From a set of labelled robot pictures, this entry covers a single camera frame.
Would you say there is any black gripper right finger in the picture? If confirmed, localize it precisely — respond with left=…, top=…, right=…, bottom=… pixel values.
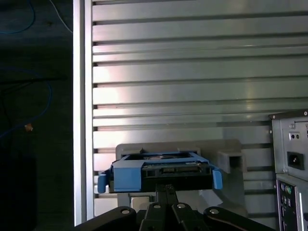
left=166, top=184, right=275, bottom=231

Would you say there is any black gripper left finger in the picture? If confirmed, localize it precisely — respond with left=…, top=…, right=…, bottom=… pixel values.
left=74, top=184, right=167, bottom=231

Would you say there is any hard disk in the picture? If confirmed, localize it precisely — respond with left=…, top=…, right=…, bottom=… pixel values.
left=97, top=151, right=224, bottom=194

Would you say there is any silver CPU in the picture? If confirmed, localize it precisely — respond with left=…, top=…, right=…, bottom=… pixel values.
left=129, top=193, right=150, bottom=208

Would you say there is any grey parts rack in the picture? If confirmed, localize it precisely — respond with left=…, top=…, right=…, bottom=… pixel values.
left=115, top=138, right=248, bottom=218

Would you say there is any black PC case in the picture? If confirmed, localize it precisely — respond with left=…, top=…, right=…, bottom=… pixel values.
left=269, top=110, right=308, bottom=231

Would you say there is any blue floor cable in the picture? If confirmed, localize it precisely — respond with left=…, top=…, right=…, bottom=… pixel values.
left=0, top=68, right=53, bottom=145

